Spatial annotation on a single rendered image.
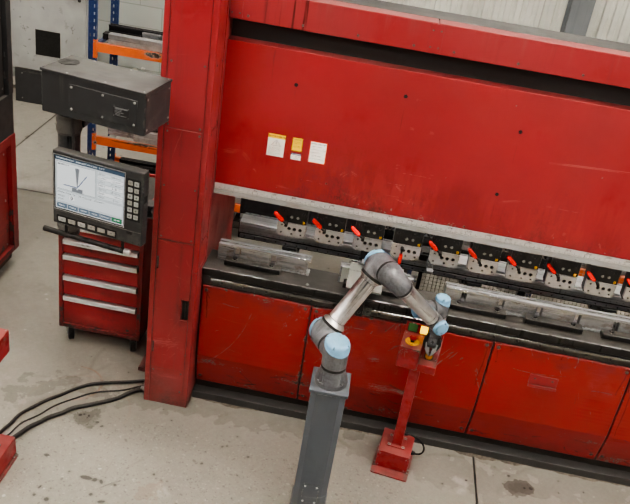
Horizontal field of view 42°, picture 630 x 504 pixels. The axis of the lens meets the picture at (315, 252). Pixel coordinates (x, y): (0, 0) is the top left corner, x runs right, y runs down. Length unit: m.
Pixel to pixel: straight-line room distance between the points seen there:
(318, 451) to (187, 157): 1.53
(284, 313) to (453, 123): 1.34
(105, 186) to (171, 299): 0.91
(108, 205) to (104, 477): 1.42
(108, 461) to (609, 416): 2.64
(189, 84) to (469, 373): 2.09
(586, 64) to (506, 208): 0.78
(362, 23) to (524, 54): 0.74
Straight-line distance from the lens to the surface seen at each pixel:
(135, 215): 3.70
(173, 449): 4.54
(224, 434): 4.65
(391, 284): 3.64
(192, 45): 3.84
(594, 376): 4.58
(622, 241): 4.32
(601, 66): 3.96
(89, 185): 3.77
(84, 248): 4.87
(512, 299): 4.42
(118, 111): 3.59
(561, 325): 4.46
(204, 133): 3.94
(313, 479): 4.12
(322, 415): 3.86
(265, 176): 4.18
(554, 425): 4.75
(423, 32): 3.86
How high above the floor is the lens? 3.08
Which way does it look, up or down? 28 degrees down
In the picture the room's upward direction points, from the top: 9 degrees clockwise
